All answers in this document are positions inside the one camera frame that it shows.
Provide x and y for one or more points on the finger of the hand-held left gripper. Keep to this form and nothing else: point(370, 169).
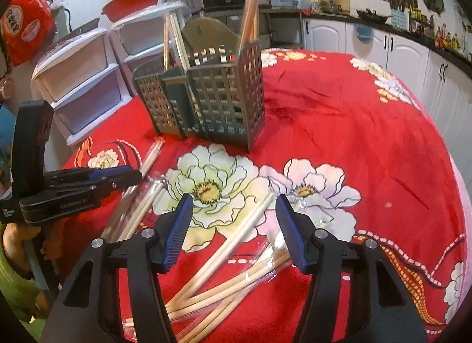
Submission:
point(99, 190)
point(101, 173)

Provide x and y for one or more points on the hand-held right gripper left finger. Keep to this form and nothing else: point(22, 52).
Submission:
point(180, 228)

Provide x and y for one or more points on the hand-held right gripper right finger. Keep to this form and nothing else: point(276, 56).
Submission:
point(291, 236)

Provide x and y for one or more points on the bunch of chopsticks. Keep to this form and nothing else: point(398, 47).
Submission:
point(221, 291)

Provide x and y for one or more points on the brown perforated utensil holder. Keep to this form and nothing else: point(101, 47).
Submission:
point(173, 103)

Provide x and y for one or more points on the chopstick pair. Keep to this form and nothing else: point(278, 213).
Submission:
point(250, 11)
point(180, 44)

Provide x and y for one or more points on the person's left forearm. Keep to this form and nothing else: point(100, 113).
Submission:
point(18, 247)

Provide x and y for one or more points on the blue plastic object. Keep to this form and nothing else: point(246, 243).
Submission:
point(5, 132)

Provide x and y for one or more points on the red printed bag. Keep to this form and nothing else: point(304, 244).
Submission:
point(25, 25)

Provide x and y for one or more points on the woven flat tray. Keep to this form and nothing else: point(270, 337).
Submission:
point(79, 31)

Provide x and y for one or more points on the red floral blanket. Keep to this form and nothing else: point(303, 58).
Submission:
point(350, 125)

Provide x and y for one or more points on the person's green garment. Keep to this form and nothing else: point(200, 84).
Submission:
point(14, 284)

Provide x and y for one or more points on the red plastic basin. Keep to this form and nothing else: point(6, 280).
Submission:
point(129, 1)

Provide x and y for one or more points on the white kitchen cabinets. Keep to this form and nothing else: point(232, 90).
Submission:
point(402, 59)

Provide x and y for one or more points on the blue hanging bag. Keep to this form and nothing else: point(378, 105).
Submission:
point(364, 33)

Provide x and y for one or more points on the metal shelf rack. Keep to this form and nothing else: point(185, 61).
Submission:
point(284, 11)

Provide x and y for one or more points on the black wok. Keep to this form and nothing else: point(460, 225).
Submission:
point(372, 15)

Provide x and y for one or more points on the black countertop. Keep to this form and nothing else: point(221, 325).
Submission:
point(453, 56)

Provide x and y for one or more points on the blue white knife block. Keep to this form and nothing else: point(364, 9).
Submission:
point(398, 18)

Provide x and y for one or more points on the row of condiment bottles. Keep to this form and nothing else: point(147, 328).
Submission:
point(444, 36)

